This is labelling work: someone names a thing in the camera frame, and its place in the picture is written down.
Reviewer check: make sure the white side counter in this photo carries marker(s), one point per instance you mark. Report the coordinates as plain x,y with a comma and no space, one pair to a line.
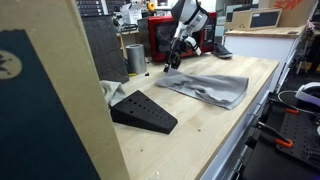
253,46

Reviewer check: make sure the cardboard box with blue label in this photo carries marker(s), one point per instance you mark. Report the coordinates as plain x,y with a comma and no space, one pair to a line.
43,100

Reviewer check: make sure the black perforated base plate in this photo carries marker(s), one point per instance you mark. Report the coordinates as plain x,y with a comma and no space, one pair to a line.
300,136

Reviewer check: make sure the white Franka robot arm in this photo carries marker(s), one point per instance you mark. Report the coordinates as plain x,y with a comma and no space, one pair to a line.
191,13

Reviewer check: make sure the dark grey fabric bin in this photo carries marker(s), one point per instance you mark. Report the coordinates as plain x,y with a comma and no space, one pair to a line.
105,50

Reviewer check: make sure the wooden shelf unit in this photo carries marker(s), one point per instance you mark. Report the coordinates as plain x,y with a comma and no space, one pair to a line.
122,43

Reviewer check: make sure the grey canvas shoe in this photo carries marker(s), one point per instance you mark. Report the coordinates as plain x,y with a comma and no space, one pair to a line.
222,52

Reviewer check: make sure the red and black microwave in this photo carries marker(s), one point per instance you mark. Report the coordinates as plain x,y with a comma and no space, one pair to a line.
160,36

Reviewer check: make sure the grey towel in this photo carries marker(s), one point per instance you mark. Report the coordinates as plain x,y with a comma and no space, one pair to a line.
210,90

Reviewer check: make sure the flat cardboard box dark label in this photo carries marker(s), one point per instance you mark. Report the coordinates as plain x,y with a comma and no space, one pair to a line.
253,19

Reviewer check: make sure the yellow tape roll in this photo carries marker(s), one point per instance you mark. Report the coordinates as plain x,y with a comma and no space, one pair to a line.
151,6

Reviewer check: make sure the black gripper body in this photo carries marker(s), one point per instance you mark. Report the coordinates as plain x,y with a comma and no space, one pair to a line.
176,53

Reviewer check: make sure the small black item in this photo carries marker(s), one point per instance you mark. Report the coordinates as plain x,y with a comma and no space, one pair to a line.
146,75

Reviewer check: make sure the white workbench base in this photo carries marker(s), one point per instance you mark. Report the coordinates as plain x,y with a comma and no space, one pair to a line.
240,146

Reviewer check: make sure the crumpled white cloth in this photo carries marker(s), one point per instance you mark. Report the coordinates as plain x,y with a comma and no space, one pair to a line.
111,91

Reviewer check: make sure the metal cylinder cup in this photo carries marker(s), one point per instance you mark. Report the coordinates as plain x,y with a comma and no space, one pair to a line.
136,60

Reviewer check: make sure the cardboard box orange print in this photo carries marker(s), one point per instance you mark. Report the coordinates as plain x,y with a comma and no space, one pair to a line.
295,13

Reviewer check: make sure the black wedge block with holes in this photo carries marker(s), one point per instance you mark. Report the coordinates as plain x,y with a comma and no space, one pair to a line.
143,113

